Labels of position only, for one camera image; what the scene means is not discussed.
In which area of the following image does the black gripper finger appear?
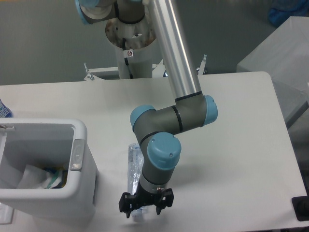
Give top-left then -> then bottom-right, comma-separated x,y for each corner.
118,192 -> 135,218
155,188 -> 174,215

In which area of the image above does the clear plastic water bottle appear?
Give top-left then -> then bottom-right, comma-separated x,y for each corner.
127,143 -> 148,222

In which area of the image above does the blue bag in background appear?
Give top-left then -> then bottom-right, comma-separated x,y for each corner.
267,0 -> 309,27

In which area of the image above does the white plastic wrapper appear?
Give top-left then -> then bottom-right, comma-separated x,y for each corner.
16,164 -> 47,189

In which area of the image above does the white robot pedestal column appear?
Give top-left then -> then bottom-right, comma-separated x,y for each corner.
105,15 -> 156,79

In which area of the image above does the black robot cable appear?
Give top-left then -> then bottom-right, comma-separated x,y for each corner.
122,38 -> 134,79

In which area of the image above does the white paper under bin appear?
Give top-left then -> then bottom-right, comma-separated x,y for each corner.
0,203 -> 14,225

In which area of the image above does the blue yellow snack packet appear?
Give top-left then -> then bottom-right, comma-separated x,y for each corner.
42,167 -> 68,189

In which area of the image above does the white metal base bracket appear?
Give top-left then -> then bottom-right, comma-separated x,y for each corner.
83,54 -> 208,82

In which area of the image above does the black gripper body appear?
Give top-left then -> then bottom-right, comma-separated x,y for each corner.
134,183 -> 167,211

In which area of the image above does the white covered side box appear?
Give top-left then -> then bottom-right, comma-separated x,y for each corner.
236,16 -> 309,128

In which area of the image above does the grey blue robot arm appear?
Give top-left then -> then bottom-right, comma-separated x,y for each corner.
75,0 -> 218,217

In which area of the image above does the white plastic trash can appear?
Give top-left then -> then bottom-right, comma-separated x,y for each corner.
0,118 -> 98,218

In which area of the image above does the black device at table edge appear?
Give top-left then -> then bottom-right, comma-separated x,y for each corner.
292,196 -> 309,221

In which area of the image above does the blue patterned packet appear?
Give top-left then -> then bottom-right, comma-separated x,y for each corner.
0,100 -> 13,118

